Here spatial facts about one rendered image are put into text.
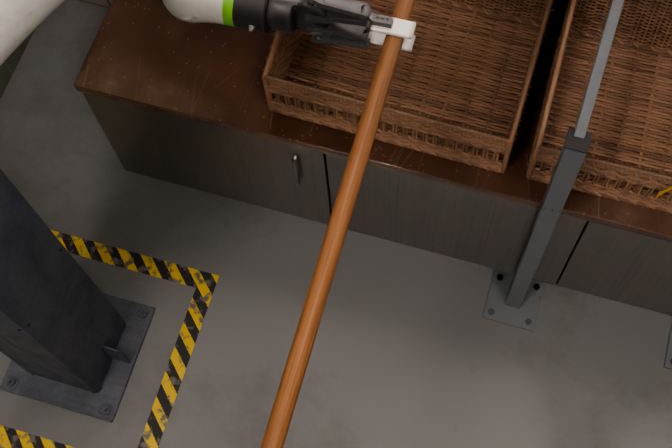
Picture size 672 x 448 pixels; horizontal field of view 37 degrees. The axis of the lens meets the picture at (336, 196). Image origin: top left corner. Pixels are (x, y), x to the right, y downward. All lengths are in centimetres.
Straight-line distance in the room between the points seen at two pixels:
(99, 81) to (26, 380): 85
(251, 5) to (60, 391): 142
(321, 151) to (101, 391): 92
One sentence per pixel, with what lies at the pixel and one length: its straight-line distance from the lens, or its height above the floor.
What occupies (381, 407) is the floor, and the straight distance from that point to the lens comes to 264.
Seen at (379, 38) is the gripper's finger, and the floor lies 118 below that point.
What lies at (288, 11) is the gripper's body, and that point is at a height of 122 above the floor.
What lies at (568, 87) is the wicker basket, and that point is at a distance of 234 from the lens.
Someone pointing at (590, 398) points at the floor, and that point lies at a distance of 270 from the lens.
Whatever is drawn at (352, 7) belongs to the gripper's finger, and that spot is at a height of 124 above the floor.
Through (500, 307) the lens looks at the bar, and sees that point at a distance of 271.
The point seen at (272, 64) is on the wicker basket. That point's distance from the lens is 220.
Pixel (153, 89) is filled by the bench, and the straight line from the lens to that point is 236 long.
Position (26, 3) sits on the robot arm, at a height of 157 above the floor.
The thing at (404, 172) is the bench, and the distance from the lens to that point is 223.
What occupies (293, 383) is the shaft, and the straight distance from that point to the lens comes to 142.
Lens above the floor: 258
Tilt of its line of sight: 66 degrees down
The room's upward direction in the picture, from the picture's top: 6 degrees counter-clockwise
